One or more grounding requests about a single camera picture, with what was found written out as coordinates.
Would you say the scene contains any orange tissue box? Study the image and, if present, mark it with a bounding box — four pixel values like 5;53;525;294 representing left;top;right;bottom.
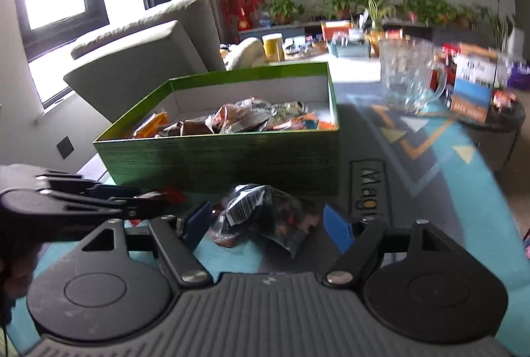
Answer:
321;20;352;41

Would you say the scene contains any spider plant in vase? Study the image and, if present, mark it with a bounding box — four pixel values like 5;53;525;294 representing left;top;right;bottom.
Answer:
358;0;394;45

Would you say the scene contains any purple gift bag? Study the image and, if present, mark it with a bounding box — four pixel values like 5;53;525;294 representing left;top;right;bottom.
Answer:
507;63;530;88

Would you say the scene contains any grey storage tray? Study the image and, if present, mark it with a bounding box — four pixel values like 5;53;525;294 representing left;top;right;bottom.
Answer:
327;35;371;59

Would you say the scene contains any dark round side table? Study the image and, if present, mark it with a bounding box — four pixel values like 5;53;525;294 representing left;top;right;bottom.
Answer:
453;98;526;173

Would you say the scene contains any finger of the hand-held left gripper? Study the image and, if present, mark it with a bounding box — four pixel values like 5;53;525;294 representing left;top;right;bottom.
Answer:
50;191;170;222
37;171;141;200

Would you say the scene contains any row of potted plants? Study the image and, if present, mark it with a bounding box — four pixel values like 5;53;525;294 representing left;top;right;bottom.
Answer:
265;0;481;28

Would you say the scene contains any dark clear-window snack packet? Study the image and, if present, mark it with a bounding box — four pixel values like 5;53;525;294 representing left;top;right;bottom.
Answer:
207;184;321;258

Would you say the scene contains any tall leafy floor plant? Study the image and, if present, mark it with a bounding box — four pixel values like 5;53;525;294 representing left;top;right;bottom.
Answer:
484;0;518;51

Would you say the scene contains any red flower arrangement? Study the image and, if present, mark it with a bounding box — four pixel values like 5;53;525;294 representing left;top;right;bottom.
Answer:
217;0;272;30

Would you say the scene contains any blue and brown printed box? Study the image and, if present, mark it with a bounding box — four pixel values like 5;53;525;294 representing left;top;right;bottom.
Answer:
449;44;510;122

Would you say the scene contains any pile of assorted snack packets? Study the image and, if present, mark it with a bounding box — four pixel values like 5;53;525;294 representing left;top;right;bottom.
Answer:
161;96;336;136

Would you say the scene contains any orange cracker packet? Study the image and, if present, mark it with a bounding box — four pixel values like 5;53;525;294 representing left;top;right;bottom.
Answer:
132;111;170;139

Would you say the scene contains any red snack packet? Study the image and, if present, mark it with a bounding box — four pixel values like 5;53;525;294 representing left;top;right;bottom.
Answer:
132;187;188;212

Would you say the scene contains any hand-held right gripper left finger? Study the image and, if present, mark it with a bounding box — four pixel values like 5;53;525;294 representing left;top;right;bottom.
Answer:
79;201;214;286

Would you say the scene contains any woven basket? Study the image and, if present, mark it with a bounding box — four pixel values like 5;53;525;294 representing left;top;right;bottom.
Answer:
366;30;390;53

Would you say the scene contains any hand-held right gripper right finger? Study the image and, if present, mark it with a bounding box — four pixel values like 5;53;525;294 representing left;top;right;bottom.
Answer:
323;205;458;286

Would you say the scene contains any white round table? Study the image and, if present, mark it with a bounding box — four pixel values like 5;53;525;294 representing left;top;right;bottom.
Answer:
265;46;384;83

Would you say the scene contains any green cardboard box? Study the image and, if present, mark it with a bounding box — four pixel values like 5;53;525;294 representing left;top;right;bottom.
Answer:
92;62;341;196

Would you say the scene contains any clear glass mug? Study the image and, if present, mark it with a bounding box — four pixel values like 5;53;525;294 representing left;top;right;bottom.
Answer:
379;37;449;115

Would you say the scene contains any low television cabinet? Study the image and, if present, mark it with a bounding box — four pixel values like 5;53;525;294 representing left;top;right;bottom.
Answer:
238;20;485;47

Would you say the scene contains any grey armchair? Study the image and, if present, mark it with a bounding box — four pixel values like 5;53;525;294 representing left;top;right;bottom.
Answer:
63;0;266;124

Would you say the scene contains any yellow canister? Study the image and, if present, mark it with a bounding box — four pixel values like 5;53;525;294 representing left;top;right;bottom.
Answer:
262;33;286;63

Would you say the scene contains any white air purifier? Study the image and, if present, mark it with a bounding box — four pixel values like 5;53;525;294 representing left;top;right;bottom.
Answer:
507;26;526;55

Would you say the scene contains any dark wall outlet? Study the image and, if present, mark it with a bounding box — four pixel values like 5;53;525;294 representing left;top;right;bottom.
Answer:
57;135;75;160

